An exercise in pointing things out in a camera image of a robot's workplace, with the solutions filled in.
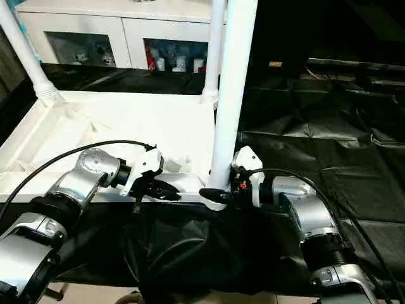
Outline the white plastic table top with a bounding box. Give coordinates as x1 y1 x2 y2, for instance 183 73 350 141
0 90 228 212

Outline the black plastic mat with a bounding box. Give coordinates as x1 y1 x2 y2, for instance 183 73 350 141
0 61 405 298

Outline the dark rounded robot foot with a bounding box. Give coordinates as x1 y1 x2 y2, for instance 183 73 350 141
118 293 143 304

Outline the black metal workbench leg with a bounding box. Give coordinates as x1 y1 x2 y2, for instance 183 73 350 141
47 282 67 300

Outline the white cabinet with glass doors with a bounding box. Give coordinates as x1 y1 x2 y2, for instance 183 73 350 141
17 0 227 72

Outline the grey curtain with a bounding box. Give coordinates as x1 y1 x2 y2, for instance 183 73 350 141
0 28 35 96

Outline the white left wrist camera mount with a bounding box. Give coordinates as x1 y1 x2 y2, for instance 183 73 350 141
120 144 165 196

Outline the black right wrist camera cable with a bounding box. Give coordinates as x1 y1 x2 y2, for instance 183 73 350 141
245 167 399 304

